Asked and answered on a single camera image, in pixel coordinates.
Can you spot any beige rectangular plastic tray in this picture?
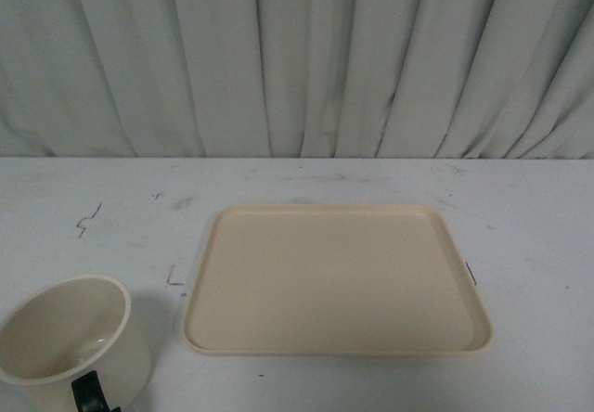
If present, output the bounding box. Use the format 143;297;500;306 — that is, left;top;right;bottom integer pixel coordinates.
182;204;492;357

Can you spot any cream mug with smiley face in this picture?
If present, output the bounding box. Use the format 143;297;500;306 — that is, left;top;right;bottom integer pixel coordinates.
1;275;151;411

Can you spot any grey pleated curtain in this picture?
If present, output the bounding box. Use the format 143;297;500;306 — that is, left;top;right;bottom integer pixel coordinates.
1;0;593;159

